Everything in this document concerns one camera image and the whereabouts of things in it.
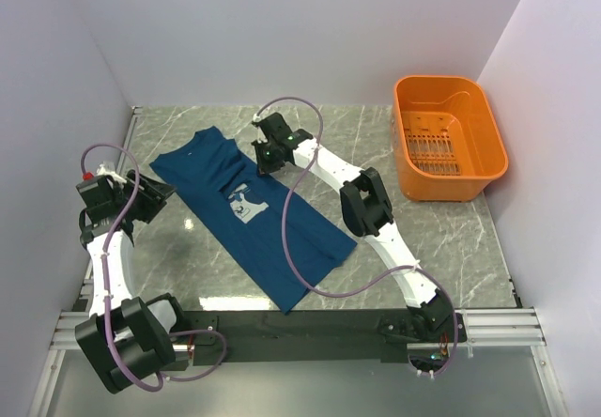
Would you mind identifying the orange plastic basket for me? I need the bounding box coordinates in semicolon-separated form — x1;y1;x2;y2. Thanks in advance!
391;75;508;202

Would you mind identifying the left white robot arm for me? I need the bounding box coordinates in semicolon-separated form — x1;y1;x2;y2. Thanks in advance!
75;164;188;394

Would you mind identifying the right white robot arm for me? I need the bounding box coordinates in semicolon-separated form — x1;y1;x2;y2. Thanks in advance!
252;113;459;343

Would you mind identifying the black base beam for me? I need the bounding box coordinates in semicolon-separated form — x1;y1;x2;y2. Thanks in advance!
172;308;454;363

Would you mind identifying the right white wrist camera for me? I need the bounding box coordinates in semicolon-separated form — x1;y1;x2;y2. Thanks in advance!
252;113;267;143

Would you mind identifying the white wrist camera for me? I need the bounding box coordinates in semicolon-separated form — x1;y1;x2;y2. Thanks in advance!
79;161;127;192
252;113;267;143

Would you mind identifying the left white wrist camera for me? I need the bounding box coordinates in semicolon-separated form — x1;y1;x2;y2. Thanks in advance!
79;161;127;192

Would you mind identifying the aluminium rail frame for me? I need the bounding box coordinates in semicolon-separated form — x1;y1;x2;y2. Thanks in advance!
27;105;569;417

